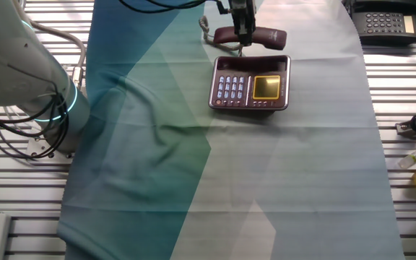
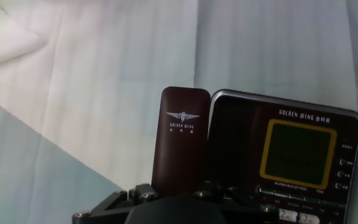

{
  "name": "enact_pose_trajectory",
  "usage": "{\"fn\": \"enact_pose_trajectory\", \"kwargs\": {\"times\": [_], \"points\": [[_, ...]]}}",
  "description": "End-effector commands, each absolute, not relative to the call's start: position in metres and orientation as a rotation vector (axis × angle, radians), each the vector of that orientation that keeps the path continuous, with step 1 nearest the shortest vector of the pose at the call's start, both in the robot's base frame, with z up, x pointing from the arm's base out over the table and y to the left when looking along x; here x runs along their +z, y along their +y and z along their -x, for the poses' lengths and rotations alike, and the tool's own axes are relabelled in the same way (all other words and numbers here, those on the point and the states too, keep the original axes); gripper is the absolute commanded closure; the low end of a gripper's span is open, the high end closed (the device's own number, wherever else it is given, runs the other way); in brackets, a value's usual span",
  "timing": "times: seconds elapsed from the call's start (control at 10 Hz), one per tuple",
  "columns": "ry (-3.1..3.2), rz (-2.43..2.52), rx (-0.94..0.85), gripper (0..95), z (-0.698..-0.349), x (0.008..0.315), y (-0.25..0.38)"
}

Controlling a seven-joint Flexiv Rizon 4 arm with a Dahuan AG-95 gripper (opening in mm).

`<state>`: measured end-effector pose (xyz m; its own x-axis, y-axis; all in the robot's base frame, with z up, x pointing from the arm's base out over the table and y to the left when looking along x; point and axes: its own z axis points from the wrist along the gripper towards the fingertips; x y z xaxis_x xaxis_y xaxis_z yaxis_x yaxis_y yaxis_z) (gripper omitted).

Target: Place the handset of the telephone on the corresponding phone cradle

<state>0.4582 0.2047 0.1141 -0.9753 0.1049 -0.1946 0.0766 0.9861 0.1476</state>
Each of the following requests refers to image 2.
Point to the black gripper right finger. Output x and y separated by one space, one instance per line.
244 211

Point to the blue green patterned tablecloth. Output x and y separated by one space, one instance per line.
89 77

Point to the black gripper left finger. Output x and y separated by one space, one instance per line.
104 213

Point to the maroon telephone base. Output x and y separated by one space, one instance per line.
297 155

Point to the maroon telephone handset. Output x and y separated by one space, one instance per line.
179 146

